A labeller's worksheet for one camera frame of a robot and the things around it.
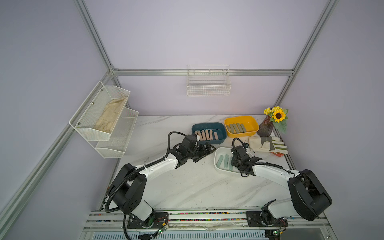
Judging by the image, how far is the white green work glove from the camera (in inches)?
39.5

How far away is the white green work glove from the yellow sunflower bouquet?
0.46 feet

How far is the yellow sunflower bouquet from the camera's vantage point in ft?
2.91
